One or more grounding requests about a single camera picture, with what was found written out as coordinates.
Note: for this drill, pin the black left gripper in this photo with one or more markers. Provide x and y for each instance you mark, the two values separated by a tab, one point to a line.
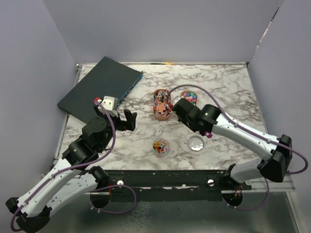
130	118

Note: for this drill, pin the silver round jar lid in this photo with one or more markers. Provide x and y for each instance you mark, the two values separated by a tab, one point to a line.
195	143

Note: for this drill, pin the beige tray of star candies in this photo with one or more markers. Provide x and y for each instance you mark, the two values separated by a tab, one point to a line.
190	96

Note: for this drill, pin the pink tray of lollipops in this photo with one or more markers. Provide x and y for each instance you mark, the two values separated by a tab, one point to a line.
161	104

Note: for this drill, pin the purple plastic scoop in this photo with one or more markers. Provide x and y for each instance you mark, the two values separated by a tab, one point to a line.
208	134

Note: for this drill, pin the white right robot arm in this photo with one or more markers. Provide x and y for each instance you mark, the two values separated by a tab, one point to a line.
274	154

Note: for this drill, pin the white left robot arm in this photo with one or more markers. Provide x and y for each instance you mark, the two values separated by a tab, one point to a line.
73	175

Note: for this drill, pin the clear plastic jar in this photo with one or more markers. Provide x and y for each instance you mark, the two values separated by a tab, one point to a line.
161	148

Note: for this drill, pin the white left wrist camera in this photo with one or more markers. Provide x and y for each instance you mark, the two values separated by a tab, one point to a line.
110	105

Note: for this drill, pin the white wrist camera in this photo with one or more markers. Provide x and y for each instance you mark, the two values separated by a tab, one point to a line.
110	105
175	100

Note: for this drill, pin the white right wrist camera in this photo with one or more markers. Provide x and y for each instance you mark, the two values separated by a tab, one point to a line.
175	100

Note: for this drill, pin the dark teal network switch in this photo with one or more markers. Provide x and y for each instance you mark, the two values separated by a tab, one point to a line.
107	78

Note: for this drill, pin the black mounting rail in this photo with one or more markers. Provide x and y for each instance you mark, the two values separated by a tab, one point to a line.
167	185

